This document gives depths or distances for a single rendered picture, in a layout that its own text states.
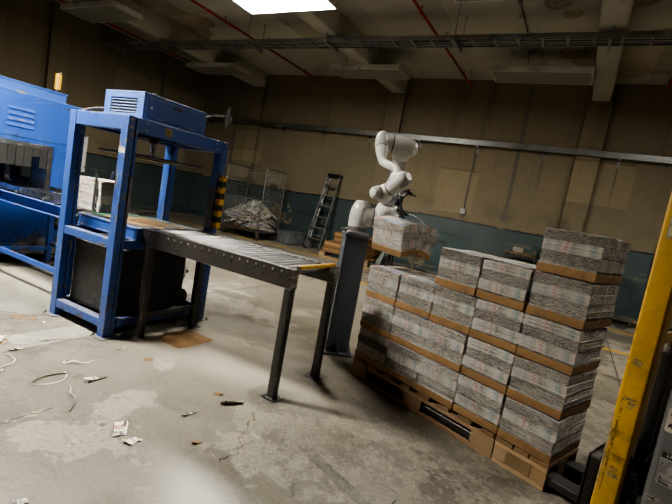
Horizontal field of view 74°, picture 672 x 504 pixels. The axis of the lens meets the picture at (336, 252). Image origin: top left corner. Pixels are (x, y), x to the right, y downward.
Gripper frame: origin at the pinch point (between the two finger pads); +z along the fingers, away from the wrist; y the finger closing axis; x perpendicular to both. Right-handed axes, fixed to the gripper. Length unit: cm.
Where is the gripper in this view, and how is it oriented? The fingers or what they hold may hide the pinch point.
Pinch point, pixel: (411, 204)
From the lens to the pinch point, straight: 324.8
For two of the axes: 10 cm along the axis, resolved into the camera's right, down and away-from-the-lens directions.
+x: 6.4, 2.2, -7.4
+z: 7.3, 1.4, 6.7
